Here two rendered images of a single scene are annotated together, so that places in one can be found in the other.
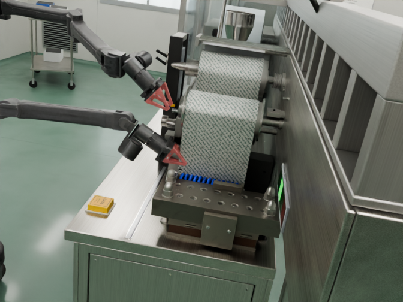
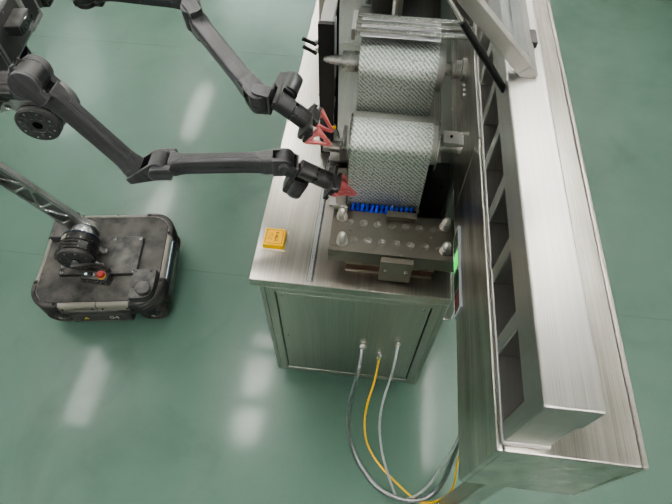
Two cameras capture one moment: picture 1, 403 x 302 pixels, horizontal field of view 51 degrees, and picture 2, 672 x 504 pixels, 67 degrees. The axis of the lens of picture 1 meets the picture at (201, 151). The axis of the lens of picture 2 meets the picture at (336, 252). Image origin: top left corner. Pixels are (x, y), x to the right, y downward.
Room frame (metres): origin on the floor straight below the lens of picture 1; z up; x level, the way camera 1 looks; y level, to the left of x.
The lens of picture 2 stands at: (0.25, 0.09, 2.32)
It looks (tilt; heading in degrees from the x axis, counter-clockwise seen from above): 57 degrees down; 1
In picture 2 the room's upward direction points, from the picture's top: 1 degrees clockwise
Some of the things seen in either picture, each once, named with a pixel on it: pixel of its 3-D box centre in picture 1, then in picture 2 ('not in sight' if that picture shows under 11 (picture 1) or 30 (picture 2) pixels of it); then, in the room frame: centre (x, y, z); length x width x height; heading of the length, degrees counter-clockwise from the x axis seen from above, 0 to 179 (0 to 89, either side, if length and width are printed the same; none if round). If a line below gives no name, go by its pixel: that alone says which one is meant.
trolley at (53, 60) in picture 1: (53, 44); not in sight; (5.73, 2.21, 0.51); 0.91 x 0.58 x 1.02; 19
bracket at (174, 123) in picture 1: (171, 154); (337, 173); (1.41, 0.11, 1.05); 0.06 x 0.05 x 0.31; 85
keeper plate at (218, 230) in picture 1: (218, 230); (395, 270); (1.08, -0.08, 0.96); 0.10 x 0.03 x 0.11; 85
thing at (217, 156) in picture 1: (213, 159); (385, 188); (1.30, -0.04, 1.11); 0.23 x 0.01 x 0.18; 85
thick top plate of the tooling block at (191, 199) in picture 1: (217, 205); (393, 240); (1.18, -0.08, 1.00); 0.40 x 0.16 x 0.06; 85
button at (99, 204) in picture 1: (101, 204); (274, 238); (1.23, 0.32, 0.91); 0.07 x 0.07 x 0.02; 85
